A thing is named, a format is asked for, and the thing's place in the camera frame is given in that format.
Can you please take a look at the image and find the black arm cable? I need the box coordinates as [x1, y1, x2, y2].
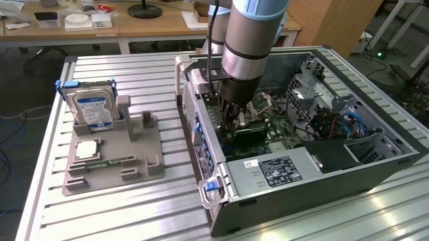
[204, 5, 222, 95]

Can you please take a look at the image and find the hard disk in blue caddy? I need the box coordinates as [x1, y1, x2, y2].
[55, 77, 116, 132]

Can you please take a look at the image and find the wooden desk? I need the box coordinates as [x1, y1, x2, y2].
[0, 0, 302, 55]

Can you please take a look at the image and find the green RAM stick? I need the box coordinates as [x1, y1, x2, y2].
[85, 157, 129, 169]

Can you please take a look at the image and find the CPU socket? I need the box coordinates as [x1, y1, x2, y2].
[246, 92, 272, 116]

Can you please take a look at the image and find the red packet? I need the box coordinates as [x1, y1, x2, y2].
[96, 3, 117, 14]

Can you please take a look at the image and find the black graphics card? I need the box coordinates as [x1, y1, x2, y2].
[231, 112, 271, 146]

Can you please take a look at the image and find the white box with black top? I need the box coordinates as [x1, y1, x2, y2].
[34, 12, 61, 29]

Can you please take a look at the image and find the blue disk wire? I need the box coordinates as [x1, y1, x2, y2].
[341, 111, 366, 139]

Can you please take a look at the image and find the black plastic air shroud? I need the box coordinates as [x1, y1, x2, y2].
[304, 139, 362, 174]

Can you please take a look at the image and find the grey parts rack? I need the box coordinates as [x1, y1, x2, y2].
[61, 94, 165, 196]

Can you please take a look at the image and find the white paper stack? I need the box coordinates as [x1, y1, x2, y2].
[181, 9, 208, 31]

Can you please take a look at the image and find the plain white box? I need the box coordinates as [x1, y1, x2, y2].
[91, 13, 112, 30]

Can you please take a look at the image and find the open black PC case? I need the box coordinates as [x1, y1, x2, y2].
[173, 47, 421, 238]

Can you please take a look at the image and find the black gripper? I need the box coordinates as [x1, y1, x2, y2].
[218, 77, 262, 106]

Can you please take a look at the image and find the black round lamp base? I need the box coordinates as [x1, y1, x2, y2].
[127, 0, 163, 19]

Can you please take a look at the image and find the green motherboard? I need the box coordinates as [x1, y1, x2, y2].
[203, 91, 308, 161]

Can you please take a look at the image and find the silver CPU chip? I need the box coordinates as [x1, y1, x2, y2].
[73, 141, 99, 158]

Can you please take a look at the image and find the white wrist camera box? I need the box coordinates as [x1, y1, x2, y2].
[189, 69, 219, 95]

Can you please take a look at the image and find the grey power supply unit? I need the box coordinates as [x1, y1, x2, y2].
[227, 147, 324, 197]

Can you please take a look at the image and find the wooden cabinet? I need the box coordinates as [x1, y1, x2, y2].
[287, 0, 383, 59]

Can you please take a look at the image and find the white round holder block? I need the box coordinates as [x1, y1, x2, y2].
[64, 14, 93, 32]

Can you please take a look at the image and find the metal disk bay cage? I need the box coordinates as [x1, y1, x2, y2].
[290, 72, 335, 111]

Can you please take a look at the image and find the white desk frame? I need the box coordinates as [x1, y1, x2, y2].
[365, 0, 429, 69]

